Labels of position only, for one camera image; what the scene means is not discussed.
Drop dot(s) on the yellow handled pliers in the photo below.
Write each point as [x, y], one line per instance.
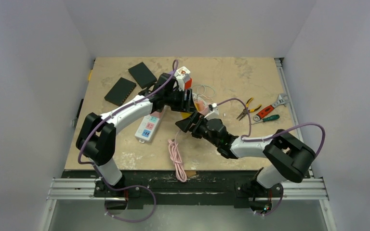
[247, 111]

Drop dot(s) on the white cube charger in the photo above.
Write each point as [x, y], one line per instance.
[182, 71]

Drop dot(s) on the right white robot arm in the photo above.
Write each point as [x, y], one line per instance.
[289, 157]

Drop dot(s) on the green handled screwdriver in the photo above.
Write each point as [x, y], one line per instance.
[267, 119]

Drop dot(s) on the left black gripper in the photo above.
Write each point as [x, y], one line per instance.
[186, 105]

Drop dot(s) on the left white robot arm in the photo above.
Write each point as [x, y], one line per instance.
[97, 138]

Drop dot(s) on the red cube charger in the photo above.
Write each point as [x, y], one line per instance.
[188, 83]

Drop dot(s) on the pink power strip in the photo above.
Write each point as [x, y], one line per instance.
[202, 107]

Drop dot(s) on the white power strip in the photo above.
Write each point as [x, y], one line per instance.
[149, 126]

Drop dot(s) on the black ribbed box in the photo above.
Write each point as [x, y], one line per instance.
[120, 92]

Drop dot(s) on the red handled adjustable wrench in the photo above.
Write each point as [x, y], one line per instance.
[282, 99]

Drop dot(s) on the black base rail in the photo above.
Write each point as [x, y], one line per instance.
[232, 188]

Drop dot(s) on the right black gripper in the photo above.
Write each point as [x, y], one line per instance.
[194, 125]

